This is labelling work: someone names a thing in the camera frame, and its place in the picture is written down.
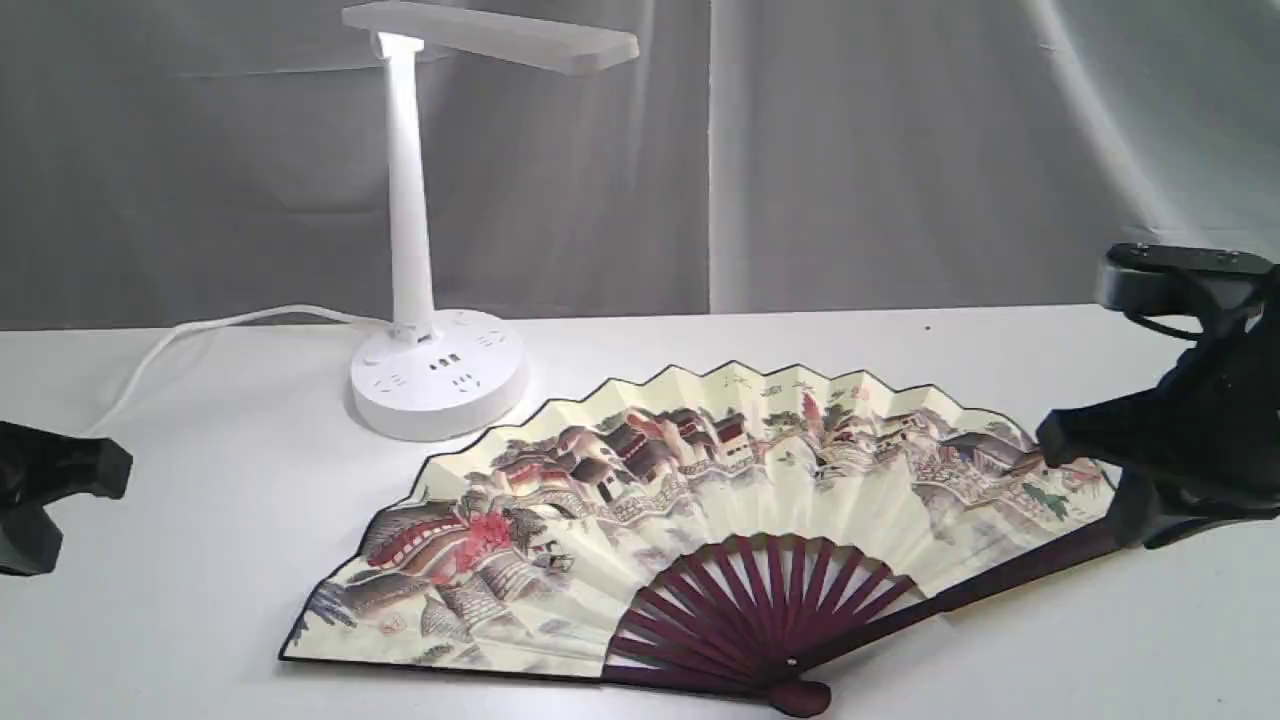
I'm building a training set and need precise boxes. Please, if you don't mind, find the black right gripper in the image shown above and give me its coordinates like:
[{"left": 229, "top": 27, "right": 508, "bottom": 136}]
[{"left": 1036, "top": 266, "right": 1277, "bottom": 550}]

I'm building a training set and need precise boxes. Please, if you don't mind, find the painted paper folding fan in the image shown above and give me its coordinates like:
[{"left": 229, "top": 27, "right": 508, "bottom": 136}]
[{"left": 278, "top": 363, "right": 1115, "bottom": 717}]

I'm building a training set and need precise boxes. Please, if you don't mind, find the white desk lamp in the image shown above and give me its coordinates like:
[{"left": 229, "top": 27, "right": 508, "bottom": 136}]
[{"left": 342, "top": 1, "right": 640, "bottom": 442}]

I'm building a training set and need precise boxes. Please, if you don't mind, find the white backdrop curtain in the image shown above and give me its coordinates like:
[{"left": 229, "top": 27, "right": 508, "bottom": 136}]
[{"left": 1, "top": 1, "right": 1279, "bottom": 331}]

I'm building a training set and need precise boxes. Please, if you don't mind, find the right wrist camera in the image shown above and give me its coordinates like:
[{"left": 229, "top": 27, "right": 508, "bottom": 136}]
[{"left": 1094, "top": 243, "right": 1275, "bottom": 316}]

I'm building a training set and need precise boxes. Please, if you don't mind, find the white power cable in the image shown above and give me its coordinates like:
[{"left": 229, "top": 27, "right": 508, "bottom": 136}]
[{"left": 84, "top": 305, "right": 390, "bottom": 436}]

